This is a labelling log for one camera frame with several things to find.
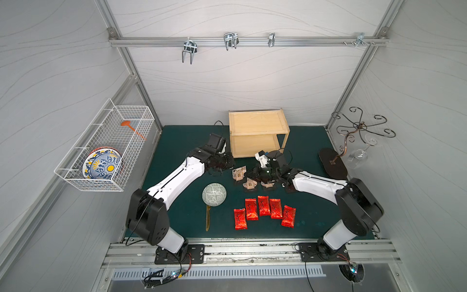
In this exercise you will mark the metal double hook middle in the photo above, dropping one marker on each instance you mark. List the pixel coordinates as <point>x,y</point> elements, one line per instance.
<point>231,40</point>

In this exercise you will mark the blue yellow patterned plate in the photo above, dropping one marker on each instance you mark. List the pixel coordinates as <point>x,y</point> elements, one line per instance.
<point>101,164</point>

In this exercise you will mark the metal hook right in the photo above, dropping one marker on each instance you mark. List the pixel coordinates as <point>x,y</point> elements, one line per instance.
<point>360,41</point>

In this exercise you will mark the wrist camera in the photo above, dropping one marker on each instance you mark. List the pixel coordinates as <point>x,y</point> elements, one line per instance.
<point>263,159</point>
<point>216,142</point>

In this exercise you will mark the clear wine glass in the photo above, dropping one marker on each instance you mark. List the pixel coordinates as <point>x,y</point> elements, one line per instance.
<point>359,157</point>

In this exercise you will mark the small metal hook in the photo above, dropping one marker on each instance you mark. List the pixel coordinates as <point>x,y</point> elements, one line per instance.
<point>271,39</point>

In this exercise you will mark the floral tea bag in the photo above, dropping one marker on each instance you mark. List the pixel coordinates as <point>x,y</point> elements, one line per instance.
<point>238,174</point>
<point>268,186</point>
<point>250,185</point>
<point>289,189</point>

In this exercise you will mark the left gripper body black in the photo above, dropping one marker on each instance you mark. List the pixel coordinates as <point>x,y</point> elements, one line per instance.
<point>226,160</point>

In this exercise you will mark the metal double hook left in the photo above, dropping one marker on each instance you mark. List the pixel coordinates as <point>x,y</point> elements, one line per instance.
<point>190,48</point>

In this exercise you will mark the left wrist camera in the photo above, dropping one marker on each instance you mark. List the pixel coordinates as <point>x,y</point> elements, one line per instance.
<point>216,142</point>

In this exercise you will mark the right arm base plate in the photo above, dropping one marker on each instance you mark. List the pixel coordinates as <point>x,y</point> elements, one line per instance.
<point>312,252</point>

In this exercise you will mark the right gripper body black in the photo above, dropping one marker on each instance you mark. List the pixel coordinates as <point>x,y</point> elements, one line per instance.
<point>266,173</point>

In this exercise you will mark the metal double hook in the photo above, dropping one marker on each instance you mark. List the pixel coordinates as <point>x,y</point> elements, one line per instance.
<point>190,48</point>
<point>231,40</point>

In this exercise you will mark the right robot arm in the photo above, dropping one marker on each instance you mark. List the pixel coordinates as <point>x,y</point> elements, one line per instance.
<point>359,209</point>

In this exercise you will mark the red tea bag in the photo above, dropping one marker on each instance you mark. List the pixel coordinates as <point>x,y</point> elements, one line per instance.
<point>276,209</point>
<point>251,209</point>
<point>264,206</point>
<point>289,215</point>
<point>240,219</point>

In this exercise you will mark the white wire basket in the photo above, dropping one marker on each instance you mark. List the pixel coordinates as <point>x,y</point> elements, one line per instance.
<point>105,131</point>

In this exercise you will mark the metal rail bar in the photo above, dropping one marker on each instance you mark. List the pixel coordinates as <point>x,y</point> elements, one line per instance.
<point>251,41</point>

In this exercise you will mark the wooden two-tier shelf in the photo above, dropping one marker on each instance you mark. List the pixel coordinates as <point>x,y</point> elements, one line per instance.
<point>255,131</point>

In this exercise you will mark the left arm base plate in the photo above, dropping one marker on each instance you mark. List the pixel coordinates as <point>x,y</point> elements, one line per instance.
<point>191,253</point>

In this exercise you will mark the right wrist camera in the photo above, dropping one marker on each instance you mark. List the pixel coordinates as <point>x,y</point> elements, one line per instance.
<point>263,159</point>

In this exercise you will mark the orange spatula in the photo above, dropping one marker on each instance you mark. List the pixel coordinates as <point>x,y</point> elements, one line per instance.
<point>127,123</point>

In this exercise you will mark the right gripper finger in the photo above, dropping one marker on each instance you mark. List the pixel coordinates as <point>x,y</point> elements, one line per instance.
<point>264,179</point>
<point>256,174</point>

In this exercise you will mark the green patterned hand fan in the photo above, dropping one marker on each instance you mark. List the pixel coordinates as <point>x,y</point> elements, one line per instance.
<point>213,195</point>

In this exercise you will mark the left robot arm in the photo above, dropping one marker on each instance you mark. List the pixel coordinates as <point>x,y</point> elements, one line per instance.
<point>147,215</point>

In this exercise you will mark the copper glass holder stand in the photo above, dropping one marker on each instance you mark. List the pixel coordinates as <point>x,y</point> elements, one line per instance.
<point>333,160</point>

